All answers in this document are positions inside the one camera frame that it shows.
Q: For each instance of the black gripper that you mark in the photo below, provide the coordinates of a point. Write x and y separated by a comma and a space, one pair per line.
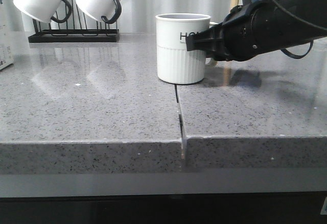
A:
252, 30

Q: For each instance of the white ribbed HOME mug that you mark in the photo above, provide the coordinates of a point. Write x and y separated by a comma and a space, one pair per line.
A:
175, 64

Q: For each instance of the blue white milk carton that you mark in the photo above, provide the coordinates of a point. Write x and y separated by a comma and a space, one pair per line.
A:
6, 54

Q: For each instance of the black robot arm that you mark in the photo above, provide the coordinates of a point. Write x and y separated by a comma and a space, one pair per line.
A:
303, 22

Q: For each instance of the left white hanging mug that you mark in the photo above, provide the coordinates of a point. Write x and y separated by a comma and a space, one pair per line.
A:
43, 10

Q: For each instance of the black wire mug rack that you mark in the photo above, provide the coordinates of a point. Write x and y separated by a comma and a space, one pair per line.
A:
78, 28

